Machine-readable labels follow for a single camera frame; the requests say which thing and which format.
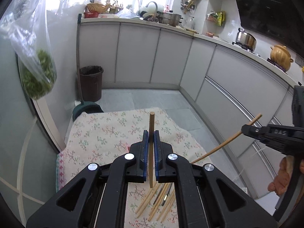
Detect bamboo chopstick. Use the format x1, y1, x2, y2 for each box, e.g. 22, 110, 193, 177
135, 182, 160, 215
148, 183, 171, 221
157, 190, 175, 222
148, 112, 155, 188
191, 113, 262, 164
137, 182, 165, 218

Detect curved kitchen faucet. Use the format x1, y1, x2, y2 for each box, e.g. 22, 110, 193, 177
143, 1, 158, 22

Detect person's right hand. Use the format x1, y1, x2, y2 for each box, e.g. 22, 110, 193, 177
267, 155, 295, 197

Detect black chopstick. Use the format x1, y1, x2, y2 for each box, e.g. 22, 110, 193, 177
161, 183, 172, 206
153, 183, 166, 205

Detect floral tablecloth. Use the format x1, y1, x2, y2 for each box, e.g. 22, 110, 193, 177
56, 108, 207, 227

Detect yellow clay pot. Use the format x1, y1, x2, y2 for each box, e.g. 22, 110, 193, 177
270, 45, 294, 71

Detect steel stockpot on stove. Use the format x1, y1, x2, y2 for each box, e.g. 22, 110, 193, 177
235, 28, 257, 52

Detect dark brown trash bin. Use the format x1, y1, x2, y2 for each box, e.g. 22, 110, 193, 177
79, 65, 104, 102

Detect black range hood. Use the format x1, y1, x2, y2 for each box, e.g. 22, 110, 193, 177
236, 0, 303, 57

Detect yellow green hanging packets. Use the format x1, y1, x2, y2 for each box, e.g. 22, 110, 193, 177
216, 11, 226, 27

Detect steel steamer pot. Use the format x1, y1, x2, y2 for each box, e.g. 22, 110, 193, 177
156, 12, 183, 27

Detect white kettle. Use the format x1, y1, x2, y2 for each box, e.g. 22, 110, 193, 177
139, 3, 164, 22

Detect plastic bag of greens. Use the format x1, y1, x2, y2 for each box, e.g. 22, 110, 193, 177
1, 0, 57, 100

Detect wicker basket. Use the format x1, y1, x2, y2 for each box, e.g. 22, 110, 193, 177
86, 3, 111, 14

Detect mop with grey handle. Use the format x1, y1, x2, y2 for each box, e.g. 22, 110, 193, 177
72, 14, 104, 121

